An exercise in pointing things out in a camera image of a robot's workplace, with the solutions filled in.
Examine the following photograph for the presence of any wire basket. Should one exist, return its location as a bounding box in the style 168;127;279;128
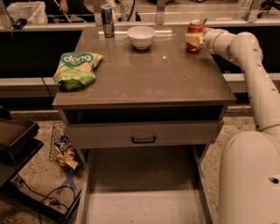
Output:
49;122;64;164

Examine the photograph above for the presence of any white bowl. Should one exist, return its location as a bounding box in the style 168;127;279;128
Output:
127;26;156;50

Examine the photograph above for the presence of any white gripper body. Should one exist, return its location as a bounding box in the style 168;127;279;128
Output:
203;28;227;54

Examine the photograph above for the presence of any green rice chip bag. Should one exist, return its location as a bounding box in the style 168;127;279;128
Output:
53;52;102;90

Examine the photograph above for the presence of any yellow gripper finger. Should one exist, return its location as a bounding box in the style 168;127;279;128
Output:
185;32;203;49

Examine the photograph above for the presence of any red coke can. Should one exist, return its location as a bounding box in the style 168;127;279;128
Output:
186;20;204;53

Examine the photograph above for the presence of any white plastic bag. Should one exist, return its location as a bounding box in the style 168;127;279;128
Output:
7;1;48;25

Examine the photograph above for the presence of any grey drawer with black handle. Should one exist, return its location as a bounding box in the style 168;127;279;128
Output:
65;121;223;149

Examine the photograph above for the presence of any blue energy drink can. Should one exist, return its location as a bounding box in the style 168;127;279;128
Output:
101;4;115;38

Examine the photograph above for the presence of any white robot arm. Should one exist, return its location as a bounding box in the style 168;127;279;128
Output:
189;28;280;224

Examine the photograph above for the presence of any black floor cable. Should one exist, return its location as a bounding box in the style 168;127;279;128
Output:
11;171;77;224

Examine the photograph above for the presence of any dark tray stand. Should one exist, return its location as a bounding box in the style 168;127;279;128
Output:
0;107;81;224

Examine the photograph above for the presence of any grey cabinet table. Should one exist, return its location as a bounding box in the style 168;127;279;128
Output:
53;24;235;224

